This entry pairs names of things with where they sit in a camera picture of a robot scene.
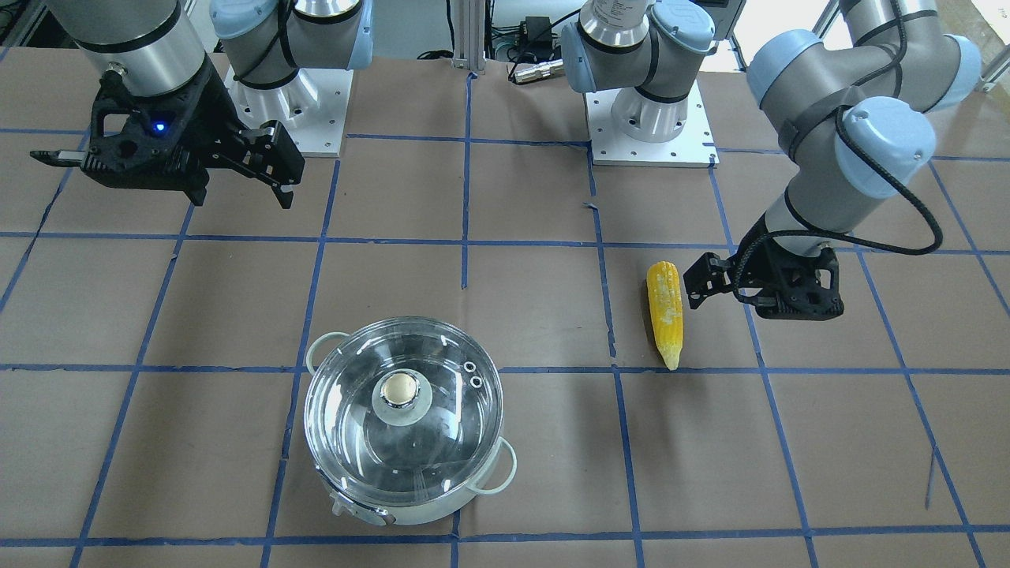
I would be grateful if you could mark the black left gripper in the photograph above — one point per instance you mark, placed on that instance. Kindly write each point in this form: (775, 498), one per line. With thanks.
(759, 251)

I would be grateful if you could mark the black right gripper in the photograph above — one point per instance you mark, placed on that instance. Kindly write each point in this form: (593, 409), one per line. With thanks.
(207, 118)

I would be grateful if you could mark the yellow corn cob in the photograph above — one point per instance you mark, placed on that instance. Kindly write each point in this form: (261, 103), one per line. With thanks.
(664, 294)

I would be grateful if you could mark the glass pot lid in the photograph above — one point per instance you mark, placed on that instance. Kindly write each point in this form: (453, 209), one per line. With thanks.
(403, 406)

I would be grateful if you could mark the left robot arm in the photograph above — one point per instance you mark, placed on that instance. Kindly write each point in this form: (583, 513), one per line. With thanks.
(853, 121)

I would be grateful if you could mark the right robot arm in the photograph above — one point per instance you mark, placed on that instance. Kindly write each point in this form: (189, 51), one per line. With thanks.
(267, 42)

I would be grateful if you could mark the pale green cooking pot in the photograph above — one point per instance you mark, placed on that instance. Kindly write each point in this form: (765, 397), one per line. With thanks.
(442, 505)

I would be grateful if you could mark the black power adapter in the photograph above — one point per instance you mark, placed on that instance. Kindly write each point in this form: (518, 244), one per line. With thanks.
(535, 31)

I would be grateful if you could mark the cardboard box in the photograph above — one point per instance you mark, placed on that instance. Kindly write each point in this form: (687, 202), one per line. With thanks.
(987, 24)

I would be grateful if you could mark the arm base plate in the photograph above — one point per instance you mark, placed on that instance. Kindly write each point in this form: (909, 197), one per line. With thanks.
(626, 129)
(312, 107)

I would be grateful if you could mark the aluminium frame post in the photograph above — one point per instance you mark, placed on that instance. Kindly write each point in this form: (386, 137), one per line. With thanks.
(469, 34)

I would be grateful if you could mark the silver cable connector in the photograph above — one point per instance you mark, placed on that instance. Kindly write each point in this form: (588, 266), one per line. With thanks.
(535, 73)

